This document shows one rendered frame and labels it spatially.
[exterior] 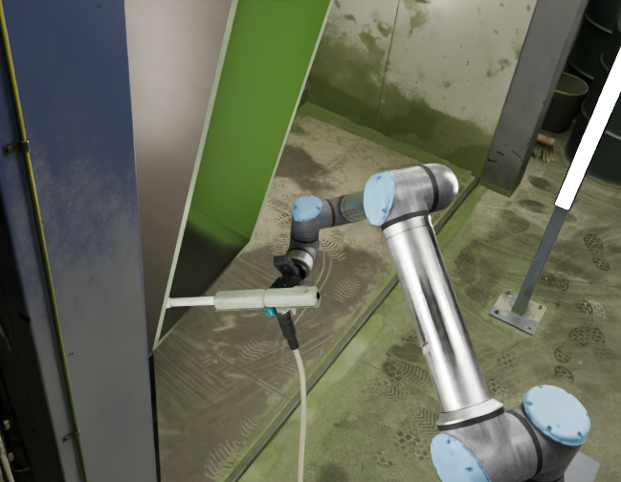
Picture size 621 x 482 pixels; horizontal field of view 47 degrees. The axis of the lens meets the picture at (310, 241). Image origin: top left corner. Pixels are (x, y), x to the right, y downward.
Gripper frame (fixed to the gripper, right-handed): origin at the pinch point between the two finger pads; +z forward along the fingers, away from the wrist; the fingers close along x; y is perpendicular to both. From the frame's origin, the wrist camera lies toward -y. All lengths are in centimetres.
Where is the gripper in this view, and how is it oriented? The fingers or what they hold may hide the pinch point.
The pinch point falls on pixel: (277, 308)
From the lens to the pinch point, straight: 199.6
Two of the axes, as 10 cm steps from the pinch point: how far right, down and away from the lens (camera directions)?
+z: -2.0, 5.8, -7.9
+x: -9.5, 0.7, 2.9
